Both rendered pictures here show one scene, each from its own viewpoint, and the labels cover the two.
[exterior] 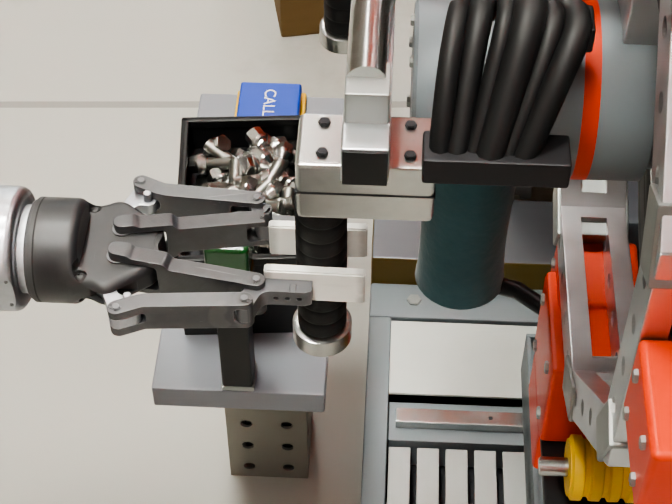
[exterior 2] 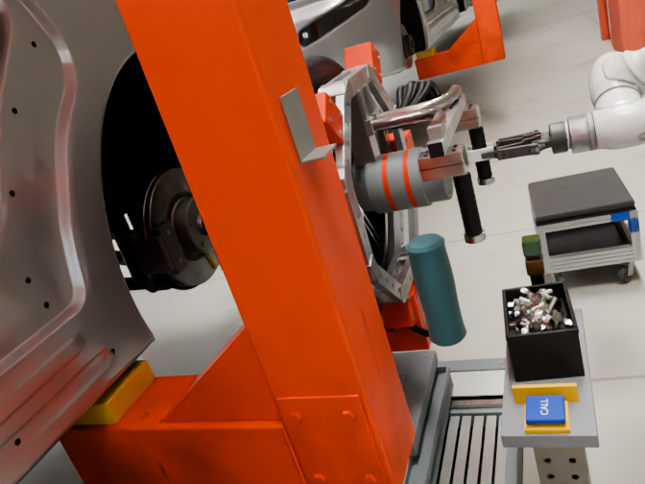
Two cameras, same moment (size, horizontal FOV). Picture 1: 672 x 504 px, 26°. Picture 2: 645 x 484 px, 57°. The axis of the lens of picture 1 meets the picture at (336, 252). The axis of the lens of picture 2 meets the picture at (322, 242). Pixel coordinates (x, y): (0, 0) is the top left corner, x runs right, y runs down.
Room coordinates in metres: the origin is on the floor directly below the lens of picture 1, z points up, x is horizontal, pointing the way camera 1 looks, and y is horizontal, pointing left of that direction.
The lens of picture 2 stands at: (2.17, 0.13, 1.27)
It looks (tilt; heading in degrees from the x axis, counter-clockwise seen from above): 21 degrees down; 202
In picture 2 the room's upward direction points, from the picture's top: 18 degrees counter-clockwise
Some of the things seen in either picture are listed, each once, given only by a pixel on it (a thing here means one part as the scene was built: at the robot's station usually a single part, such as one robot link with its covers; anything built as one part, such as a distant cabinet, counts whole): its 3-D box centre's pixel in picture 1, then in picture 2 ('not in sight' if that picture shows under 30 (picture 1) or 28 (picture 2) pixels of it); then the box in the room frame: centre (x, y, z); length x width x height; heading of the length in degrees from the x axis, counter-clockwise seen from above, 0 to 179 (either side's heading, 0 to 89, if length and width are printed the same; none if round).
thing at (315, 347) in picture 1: (321, 265); (480, 154); (0.68, 0.01, 0.83); 0.04 x 0.04 x 0.16
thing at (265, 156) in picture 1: (250, 219); (540, 327); (1.01, 0.09, 0.51); 0.20 x 0.14 x 0.13; 2
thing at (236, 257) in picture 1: (228, 248); (531, 245); (0.86, 0.10, 0.64); 0.04 x 0.04 x 0.04; 87
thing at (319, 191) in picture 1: (366, 165); (461, 118); (0.68, -0.02, 0.93); 0.09 x 0.05 x 0.05; 87
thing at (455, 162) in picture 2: not in sight; (442, 161); (1.01, -0.04, 0.93); 0.09 x 0.05 x 0.05; 87
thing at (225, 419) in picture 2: not in sight; (177, 394); (1.38, -0.57, 0.69); 0.52 x 0.17 x 0.35; 87
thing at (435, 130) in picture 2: not in sight; (397, 111); (0.94, -0.12, 1.03); 0.19 x 0.18 x 0.11; 87
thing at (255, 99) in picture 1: (269, 109); (545, 411); (1.23, 0.08, 0.47); 0.07 x 0.07 x 0.02; 87
